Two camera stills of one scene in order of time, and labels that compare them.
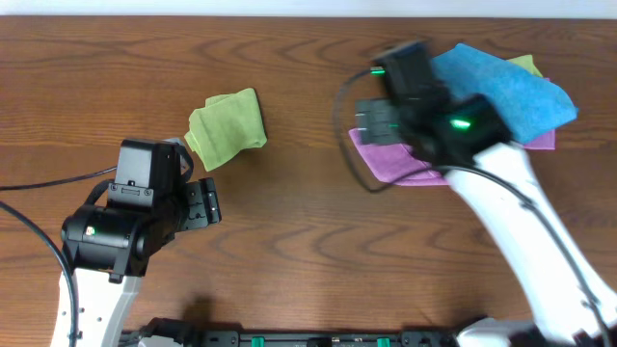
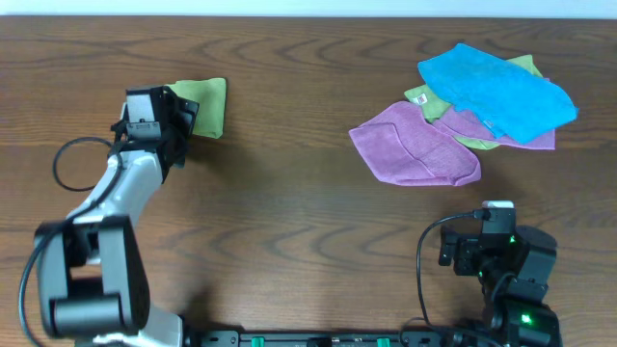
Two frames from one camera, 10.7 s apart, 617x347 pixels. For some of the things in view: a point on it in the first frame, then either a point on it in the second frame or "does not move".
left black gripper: (201, 204) → (182, 118)
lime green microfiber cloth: (228, 124) → (210, 94)
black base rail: (321, 338) does not move
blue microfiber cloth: (523, 104) does not move
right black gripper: (374, 121) → (446, 246)
